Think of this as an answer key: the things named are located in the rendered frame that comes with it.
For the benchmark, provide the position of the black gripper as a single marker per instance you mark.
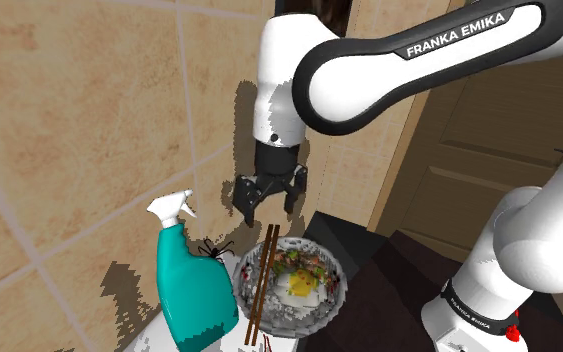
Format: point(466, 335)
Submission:
point(275, 163)

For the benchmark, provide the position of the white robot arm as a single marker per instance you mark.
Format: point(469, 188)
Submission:
point(373, 83)

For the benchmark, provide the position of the black toy spider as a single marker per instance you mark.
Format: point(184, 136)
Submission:
point(215, 251)

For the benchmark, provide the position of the brown chopstick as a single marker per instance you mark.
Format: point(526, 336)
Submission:
point(259, 282)
point(266, 285)

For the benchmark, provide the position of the grey bowl of food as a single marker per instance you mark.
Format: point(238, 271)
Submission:
point(305, 292)

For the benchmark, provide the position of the teal spray bottle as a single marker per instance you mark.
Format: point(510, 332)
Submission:
point(194, 288)

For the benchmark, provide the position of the dark robot stand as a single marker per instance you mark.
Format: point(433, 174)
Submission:
point(388, 302)

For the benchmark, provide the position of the brown panelled door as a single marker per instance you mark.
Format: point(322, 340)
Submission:
point(481, 146)

